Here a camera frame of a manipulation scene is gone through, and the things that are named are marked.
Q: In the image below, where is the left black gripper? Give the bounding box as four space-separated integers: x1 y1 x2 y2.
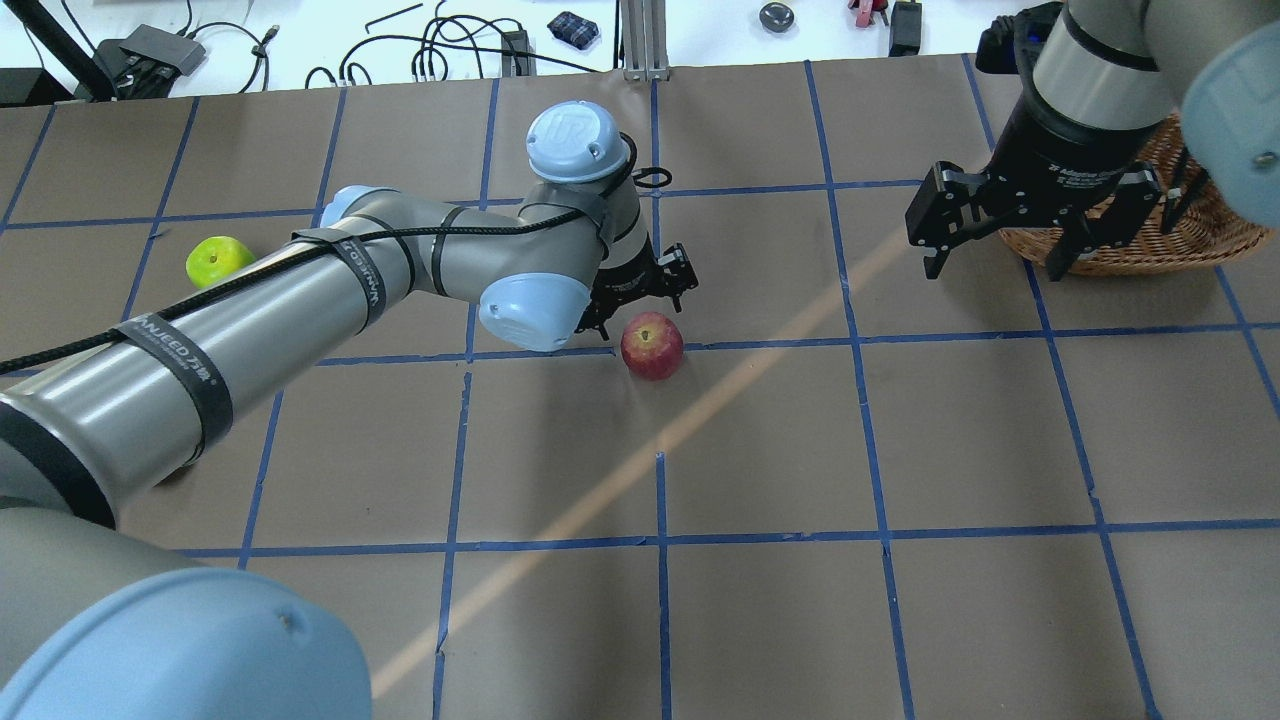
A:
575 234 699 340

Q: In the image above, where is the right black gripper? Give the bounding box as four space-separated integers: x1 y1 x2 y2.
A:
905 95 1162 281

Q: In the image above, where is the red yellow-streaked apple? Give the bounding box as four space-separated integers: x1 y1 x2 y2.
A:
620 311 685 380

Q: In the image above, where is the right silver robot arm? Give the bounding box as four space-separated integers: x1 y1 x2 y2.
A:
905 1 1279 279

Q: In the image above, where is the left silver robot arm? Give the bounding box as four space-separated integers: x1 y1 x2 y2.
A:
1 100 698 719

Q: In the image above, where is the brown wicker basket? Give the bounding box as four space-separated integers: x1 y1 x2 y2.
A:
998 111 1276 278

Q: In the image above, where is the black power adapter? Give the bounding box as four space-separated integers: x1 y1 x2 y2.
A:
888 1 923 58

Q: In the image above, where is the red black tool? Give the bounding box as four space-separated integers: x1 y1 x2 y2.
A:
847 0 891 29

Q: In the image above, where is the dark blue checked pouch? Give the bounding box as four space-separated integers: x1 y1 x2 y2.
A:
547 12 602 51

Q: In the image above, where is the small round grey object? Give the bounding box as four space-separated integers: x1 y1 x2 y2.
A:
758 1 795 35

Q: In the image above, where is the green apple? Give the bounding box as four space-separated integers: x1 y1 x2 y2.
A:
184 234 257 290

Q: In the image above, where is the black box device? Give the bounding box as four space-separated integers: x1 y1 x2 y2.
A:
92 24 207 100

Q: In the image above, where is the aluminium frame post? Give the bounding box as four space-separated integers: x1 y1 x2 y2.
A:
614 1 671 82

